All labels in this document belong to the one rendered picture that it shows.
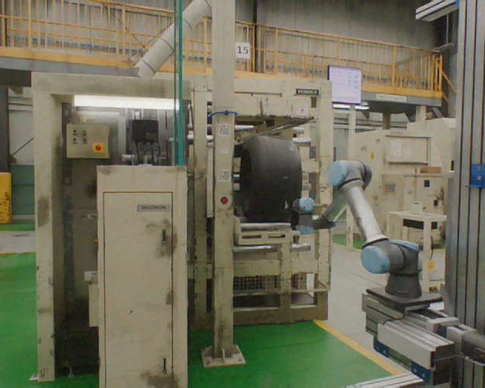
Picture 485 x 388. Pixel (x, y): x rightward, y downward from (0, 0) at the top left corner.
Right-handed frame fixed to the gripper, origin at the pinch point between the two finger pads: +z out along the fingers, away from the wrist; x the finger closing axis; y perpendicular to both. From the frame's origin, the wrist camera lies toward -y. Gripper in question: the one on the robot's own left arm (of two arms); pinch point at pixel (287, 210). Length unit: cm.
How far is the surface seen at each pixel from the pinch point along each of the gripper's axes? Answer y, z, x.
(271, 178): 19.6, 1.2, 9.3
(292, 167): 26.2, 1.5, -4.1
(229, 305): -61, 33, 31
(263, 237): -16.6, 17.2, 10.8
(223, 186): 16.4, 23.2, 35.0
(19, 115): 267, 843, 411
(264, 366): -99, 26, 10
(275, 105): 76, 42, -7
